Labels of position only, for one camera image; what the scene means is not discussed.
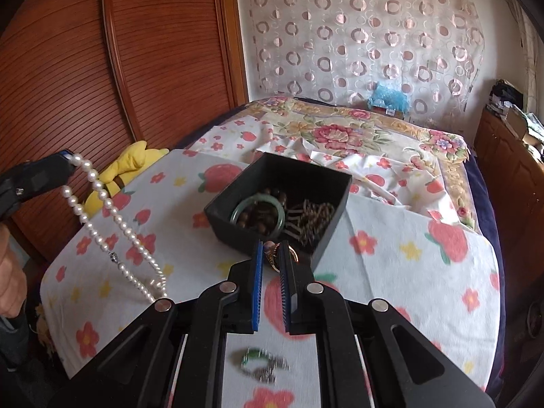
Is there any black cardboard box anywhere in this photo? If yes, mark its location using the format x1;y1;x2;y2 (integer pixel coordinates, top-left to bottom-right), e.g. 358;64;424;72
204;152;353;271

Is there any pale green jade bangle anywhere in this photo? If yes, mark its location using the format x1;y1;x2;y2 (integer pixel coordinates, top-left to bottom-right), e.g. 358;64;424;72
229;194;288;239

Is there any engraved metal cuff bracelet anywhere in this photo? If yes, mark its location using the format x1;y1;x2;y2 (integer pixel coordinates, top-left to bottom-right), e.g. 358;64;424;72
262;240;301;274

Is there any white pearl necklace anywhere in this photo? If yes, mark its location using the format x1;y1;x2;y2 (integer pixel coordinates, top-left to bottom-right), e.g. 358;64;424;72
62;155;169;305

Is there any strawberry print tablecloth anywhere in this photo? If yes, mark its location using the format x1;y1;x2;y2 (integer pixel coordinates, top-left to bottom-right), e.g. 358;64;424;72
40;149;501;408

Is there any pile of dark clothes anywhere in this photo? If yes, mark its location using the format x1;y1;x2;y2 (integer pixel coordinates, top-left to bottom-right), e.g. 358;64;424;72
487;79;526;116

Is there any blue crinkled bag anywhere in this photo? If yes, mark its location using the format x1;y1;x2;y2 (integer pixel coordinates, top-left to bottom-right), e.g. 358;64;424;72
368;81;411;114

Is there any yellow plush toy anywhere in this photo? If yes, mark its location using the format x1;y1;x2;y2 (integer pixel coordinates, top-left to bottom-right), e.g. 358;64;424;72
84;140;170;218

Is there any navy blue bed cover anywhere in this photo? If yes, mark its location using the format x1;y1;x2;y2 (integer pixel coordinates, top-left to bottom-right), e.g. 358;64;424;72
461;134;509;396

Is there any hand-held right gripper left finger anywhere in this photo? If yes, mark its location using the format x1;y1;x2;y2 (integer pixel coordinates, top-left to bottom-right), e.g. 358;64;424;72
47;240;265;408

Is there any brown wooden wardrobe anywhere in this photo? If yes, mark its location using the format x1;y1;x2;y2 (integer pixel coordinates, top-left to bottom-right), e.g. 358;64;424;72
0;0;250;264

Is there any wavy beaded hair comb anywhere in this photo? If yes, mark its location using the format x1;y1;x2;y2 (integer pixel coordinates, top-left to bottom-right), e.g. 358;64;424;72
286;202;337;248

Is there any pale window drape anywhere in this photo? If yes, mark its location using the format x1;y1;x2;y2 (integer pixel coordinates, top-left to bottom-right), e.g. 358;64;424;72
506;0;538;109

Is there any circle patterned sheer curtain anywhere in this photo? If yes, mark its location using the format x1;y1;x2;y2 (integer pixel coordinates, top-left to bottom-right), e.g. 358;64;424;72
235;0;488;116

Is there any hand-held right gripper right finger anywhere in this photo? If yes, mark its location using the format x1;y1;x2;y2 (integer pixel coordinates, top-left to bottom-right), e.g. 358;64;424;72
278;240;498;408

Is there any floral bed blanket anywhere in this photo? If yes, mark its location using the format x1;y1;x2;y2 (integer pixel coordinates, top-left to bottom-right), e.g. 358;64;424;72
238;97;483;235

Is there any person's left hand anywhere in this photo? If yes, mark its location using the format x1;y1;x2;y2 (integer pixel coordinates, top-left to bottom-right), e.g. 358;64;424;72
0;224;27;320

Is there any brown wooden cabinet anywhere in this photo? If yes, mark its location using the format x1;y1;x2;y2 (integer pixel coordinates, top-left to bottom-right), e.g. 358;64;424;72
473;108;544;311

